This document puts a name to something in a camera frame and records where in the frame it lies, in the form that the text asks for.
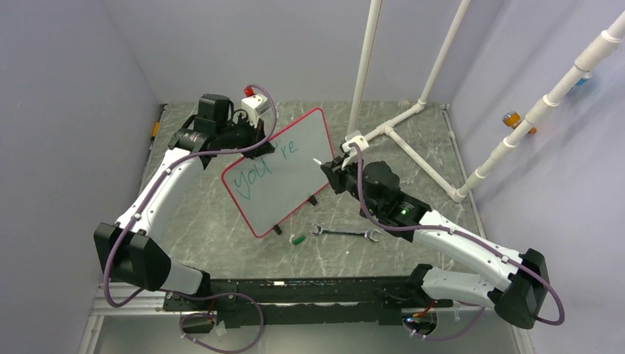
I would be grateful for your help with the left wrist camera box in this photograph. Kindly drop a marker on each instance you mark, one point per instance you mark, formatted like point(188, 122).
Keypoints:
point(255, 106)

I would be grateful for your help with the silver open end wrench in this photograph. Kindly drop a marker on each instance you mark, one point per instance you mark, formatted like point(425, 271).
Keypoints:
point(318, 229)

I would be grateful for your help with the green marker cap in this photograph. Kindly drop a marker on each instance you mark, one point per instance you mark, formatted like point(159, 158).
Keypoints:
point(298, 240)

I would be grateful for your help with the white pvc pipe frame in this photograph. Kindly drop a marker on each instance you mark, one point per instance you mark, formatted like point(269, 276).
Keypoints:
point(526, 56)

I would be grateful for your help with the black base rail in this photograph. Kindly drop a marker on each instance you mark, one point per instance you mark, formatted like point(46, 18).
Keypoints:
point(309, 301)

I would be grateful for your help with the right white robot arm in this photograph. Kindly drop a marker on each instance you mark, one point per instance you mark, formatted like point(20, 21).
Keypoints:
point(512, 283)

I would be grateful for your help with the pink framed whiteboard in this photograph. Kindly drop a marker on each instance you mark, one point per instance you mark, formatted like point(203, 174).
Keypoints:
point(268, 189)

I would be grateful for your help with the orange wall knob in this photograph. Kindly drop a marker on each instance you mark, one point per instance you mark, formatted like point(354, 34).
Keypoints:
point(511, 119)

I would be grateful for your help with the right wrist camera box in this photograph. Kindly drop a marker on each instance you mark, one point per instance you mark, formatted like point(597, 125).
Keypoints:
point(350, 154)

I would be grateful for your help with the blue wall knob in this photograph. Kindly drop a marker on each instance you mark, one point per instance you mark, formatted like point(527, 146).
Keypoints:
point(582, 80)

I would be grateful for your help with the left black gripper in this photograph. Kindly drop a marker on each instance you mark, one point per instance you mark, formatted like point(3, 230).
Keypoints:
point(256, 134)

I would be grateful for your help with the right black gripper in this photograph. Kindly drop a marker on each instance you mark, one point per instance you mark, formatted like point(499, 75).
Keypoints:
point(336, 174)

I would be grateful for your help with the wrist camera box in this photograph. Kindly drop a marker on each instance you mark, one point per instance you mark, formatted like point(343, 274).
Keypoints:
point(350, 154)
point(255, 106)

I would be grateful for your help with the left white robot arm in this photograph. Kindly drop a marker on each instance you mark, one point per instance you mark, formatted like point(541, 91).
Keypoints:
point(128, 249)

